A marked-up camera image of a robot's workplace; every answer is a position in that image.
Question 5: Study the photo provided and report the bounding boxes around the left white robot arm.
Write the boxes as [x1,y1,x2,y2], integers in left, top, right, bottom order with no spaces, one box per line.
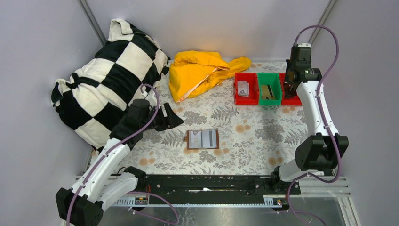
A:
[56,99,184,226]

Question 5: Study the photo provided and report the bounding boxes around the right red bin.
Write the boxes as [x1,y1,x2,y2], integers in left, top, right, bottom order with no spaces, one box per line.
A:
[279,73,302,106]

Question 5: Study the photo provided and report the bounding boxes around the brown leather card holder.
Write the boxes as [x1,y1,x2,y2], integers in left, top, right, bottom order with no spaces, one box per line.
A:
[185,129,220,150]

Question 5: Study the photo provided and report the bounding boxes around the silver striped card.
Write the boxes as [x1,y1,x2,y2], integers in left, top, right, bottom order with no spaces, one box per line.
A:
[202,129,217,149]

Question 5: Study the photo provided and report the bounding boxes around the left red bin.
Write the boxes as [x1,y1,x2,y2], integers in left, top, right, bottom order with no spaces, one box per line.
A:
[234,73,259,105]

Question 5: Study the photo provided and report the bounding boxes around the silver diamond VIP card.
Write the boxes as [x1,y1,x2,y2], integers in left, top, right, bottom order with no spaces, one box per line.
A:
[188,130,202,149]

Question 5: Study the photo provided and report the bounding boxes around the aluminium frame rail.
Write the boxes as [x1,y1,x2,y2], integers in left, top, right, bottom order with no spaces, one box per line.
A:
[299,177,351,197]

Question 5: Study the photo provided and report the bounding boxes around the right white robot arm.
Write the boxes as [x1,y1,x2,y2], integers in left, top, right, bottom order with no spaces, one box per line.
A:
[278,43,349,182]

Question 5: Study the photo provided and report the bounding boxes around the gold card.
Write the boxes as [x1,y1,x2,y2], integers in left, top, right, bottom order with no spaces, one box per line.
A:
[260,84,276,100]

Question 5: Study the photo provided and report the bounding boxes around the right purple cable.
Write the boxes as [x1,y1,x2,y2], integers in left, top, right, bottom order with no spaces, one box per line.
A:
[286,25,343,226]

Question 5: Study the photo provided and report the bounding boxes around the floral table mat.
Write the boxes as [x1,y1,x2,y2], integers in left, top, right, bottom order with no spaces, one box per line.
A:
[113,74,307,175]

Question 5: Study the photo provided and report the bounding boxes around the red bin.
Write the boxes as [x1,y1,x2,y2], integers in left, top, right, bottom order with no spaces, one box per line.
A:
[234,73,259,105]
[279,73,302,106]

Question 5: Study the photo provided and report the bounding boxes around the green bin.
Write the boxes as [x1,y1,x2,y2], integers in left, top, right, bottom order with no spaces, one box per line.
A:
[257,73,283,105]

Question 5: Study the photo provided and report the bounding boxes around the yellow cloth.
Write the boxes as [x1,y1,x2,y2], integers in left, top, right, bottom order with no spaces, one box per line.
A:
[169,50,252,103]

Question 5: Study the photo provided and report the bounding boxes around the black white checkered pillow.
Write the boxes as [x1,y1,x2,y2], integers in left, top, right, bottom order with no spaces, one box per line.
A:
[51,18,169,151]

